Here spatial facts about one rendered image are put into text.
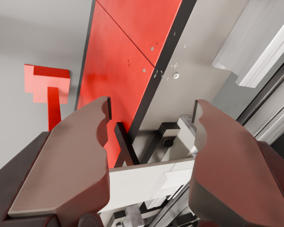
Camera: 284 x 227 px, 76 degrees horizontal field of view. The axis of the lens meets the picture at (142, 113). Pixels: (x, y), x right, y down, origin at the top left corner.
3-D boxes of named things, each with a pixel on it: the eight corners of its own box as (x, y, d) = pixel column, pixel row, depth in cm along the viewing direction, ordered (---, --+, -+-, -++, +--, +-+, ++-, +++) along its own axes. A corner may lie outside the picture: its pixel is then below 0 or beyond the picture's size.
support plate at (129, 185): (103, 169, 36) (103, 173, 35) (198, 156, 49) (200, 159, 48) (87, 211, 46) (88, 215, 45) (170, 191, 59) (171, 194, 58)
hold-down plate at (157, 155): (161, 122, 52) (166, 129, 50) (176, 122, 55) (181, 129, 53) (130, 180, 69) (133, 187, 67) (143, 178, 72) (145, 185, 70)
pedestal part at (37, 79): (24, 63, 110) (22, 73, 102) (68, 69, 122) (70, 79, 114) (25, 91, 121) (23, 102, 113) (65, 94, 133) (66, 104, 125)
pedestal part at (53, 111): (47, 86, 112) (49, 157, 76) (57, 87, 115) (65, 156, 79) (47, 94, 115) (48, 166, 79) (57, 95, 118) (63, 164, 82)
